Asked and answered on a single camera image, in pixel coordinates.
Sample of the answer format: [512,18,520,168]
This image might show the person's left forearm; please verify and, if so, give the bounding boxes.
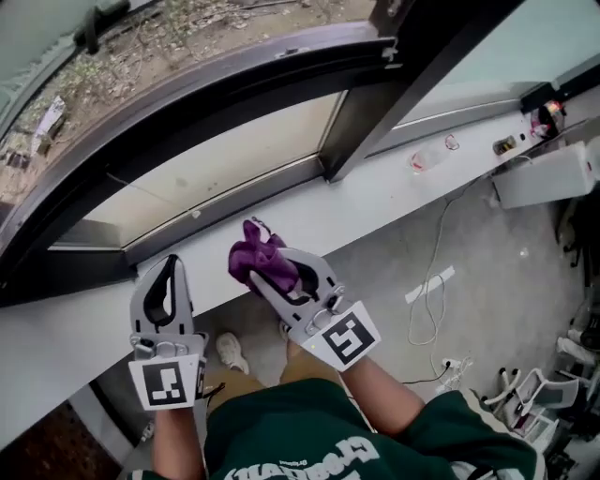
[152,403,210,480]

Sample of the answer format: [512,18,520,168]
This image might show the red pink packet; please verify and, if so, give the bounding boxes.
[529,99,568,142]

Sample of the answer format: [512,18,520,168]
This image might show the white floor cable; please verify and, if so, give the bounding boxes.
[406,175,493,348]

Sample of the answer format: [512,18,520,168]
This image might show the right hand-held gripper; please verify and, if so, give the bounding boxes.
[247,247,383,374]

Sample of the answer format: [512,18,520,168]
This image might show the thin gripper wire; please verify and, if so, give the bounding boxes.
[200,382,227,405]

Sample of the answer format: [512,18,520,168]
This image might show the white power strip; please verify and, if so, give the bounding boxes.
[435,356,474,393]

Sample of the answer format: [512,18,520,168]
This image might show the person's right forearm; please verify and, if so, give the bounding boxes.
[344,355,428,437]

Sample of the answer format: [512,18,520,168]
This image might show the black window frame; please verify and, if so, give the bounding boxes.
[0,0,600,308]

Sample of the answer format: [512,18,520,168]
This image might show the clear plastic water bottle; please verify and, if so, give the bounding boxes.
[406,134,463,175]

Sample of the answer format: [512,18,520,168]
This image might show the white cabinet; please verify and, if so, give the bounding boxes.
[490,140,600,211]

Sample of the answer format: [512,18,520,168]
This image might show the green shirt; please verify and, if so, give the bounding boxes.
[126,379,548,480]

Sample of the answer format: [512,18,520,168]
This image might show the white floor tape strip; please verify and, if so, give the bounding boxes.
[404,265,457,304]

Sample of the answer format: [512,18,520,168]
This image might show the white chair frame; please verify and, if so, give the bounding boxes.
[482,367,582,423]

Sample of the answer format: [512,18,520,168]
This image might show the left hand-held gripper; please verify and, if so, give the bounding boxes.
[128,255,208,413]

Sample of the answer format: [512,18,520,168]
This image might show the brown shorts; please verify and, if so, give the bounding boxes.
[208,349,351,390]

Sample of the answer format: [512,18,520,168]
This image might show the purple cloth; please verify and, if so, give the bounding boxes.
[228,218,301,294]

